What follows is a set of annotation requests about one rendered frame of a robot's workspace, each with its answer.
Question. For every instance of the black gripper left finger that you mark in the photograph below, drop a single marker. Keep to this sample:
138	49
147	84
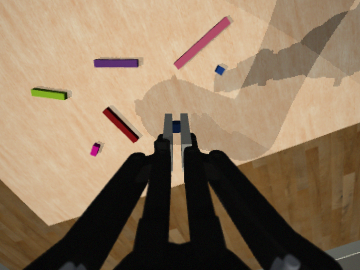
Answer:
89	241

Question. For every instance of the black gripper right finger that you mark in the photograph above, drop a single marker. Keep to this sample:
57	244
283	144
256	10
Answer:
272	241

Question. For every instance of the pink rod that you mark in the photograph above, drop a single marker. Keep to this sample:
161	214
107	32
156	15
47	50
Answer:
202	42

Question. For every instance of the purple rod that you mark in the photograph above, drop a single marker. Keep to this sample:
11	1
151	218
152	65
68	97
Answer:
116	63

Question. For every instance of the small blue cube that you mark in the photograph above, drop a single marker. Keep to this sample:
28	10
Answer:
219	70
176	126

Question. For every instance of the lime green rod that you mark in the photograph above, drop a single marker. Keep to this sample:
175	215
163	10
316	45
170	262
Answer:
45	93

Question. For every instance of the small magenta block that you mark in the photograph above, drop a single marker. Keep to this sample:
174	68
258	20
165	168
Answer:
95	149

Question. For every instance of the dark red rod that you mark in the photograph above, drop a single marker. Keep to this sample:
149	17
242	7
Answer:
120	124

